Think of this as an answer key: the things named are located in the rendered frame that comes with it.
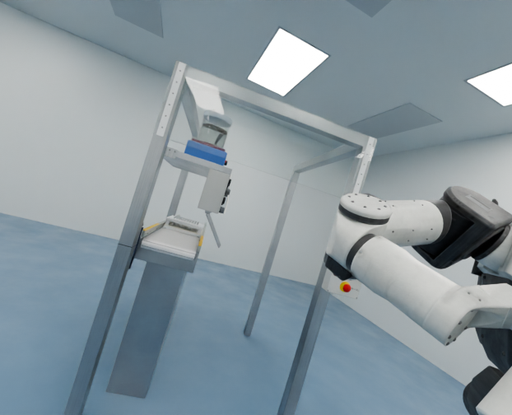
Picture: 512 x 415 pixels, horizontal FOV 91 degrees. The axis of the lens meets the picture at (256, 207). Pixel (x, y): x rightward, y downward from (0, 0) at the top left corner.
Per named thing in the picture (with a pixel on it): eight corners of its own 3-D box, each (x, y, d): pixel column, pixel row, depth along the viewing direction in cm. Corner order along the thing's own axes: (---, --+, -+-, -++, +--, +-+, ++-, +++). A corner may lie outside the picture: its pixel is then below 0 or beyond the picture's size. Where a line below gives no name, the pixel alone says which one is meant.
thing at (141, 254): (193, 273, 126) (198, 254, 126) (133, 258, 121) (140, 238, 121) (202, 236, 254) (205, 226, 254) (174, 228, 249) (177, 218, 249)
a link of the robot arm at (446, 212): (388, 229, 59) (430, 226, 63) (413, 261, 53) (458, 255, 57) (419, 190, 51) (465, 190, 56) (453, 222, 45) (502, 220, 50)
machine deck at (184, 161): (230, 176, 124) (232, 169, 124) (151, 151, 117) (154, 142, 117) (224, 184, 185) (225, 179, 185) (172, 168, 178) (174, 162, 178)
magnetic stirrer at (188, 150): (225, 167, 126) (231, 150, 126) (183, 153, 122) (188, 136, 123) (224, 172, 146) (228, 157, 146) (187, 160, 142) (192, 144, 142)
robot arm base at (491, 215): (397, 247, 58) (411, 226, 65) (455, 286, 53) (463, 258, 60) (442, 198, 48) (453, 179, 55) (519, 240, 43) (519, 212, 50)
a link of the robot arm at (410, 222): (320, 184, 45) (414, 184, 52) (305, 244, 51) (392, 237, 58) (362, 213, 36) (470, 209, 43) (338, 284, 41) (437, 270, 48)
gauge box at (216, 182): (218, 214, 123) (230, 174, 124) (197, 207, 121) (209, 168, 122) (217, 212, 145) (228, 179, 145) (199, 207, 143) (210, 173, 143)
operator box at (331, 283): (357, 300, 124) (372, 249, 124) (326, 291, 121) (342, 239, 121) (351, 295, 130) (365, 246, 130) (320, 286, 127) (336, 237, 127)
